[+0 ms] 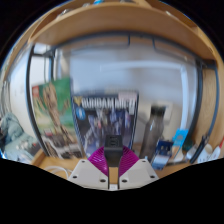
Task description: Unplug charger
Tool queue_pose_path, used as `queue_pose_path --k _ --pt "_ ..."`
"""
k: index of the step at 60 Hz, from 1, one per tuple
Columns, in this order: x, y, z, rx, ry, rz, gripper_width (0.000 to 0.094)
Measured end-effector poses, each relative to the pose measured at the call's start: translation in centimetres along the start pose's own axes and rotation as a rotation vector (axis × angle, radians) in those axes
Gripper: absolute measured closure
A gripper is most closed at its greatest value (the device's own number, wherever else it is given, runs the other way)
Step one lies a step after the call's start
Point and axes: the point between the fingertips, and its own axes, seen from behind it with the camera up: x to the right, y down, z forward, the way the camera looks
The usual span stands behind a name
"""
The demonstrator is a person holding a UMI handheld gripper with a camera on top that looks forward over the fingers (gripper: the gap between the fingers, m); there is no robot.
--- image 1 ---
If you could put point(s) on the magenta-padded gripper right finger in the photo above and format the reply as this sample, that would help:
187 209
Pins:
137 173

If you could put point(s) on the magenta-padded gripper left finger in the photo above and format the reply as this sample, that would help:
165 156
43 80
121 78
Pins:
87 173

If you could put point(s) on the small dark blue box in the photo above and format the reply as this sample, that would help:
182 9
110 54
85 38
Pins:
162 153

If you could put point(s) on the blue robot model box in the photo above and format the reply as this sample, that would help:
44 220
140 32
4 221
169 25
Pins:
106 123

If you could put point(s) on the light blue carton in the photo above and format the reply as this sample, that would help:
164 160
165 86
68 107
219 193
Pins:
180 138

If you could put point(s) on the green toy figure box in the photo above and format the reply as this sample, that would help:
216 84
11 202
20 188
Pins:
53 113

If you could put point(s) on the pale green bedding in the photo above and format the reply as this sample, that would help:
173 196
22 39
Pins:
15 136

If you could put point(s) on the white desk lamp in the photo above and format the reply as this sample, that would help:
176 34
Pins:
184 100

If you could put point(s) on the wooden shelf unit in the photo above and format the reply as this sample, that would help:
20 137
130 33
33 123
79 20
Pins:
116 20

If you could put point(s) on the dark metal desk frame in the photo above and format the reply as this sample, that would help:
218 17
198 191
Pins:
200 93

